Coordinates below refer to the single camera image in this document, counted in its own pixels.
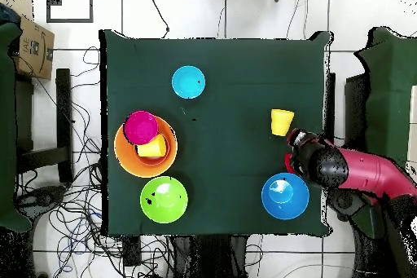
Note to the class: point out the orange-yellow cup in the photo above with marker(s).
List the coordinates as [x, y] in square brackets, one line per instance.
[280, 129]

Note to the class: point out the yellow cup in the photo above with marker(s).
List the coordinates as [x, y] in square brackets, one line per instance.
[282, 115]
[151, 150]

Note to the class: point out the large blue bowl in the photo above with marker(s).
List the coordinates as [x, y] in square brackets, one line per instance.
[283, 198]

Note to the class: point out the small light blue bowl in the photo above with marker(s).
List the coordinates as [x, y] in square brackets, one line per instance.
[188, 82]

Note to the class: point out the small orange-red bowl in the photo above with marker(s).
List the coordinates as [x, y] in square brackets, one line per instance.
[153, 160]

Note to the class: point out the small magenta bowl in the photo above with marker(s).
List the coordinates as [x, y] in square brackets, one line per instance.
[140, 128]

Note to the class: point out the large orange-yellow bowl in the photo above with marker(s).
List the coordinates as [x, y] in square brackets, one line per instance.
[125, 157]

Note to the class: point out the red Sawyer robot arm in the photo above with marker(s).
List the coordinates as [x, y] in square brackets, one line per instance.
[368, 170]

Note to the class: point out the white box stack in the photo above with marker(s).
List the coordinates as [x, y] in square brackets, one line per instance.
[413, 111]

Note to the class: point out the green cloth-covered table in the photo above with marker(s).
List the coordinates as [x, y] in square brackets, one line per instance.
[391, 95]
[6, 128]

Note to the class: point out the dark green tablecloth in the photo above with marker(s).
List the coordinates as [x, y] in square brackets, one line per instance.
[211, 56]

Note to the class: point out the large green bowl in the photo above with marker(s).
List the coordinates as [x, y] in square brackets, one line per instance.
[163, 203]

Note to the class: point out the black metal stand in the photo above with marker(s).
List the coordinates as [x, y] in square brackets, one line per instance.
[64, 111]

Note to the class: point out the cardboard box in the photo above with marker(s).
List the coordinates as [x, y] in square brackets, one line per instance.
[34, 49]

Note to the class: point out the black square frame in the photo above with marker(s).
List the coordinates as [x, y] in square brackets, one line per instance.
[70, 21]

